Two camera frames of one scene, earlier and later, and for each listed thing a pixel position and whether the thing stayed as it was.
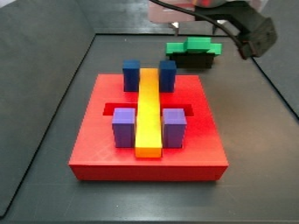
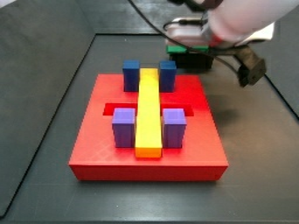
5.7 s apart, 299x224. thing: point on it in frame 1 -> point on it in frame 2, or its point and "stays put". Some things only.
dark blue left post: (131, 75) stays put
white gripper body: (161, 13) -> (189, 30)
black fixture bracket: (192, 59) stays put
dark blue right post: (167, 73) stays put
